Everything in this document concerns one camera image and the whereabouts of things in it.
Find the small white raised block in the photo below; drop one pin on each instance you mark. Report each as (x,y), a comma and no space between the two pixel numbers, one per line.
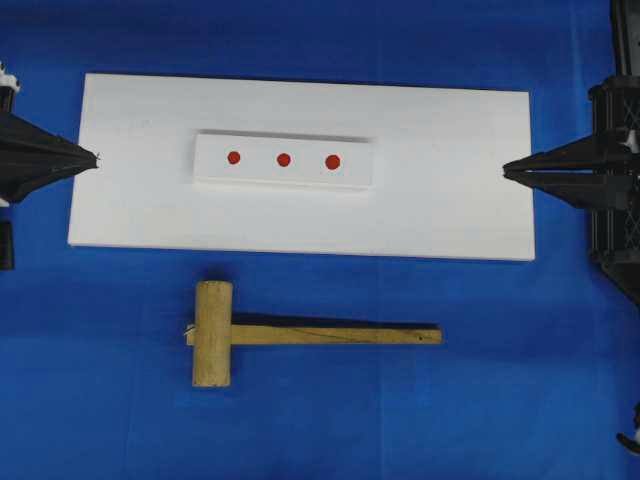
(243,159)

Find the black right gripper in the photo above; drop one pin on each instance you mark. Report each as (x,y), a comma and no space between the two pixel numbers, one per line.
(612,152)

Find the large white foam board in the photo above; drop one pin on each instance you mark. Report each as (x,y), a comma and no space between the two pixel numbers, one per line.
(438,187)

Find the wooden mallet hammer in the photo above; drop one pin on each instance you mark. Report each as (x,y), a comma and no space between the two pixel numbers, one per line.
(217,328)

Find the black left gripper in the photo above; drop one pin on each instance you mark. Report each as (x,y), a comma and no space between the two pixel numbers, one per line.
(21,137)

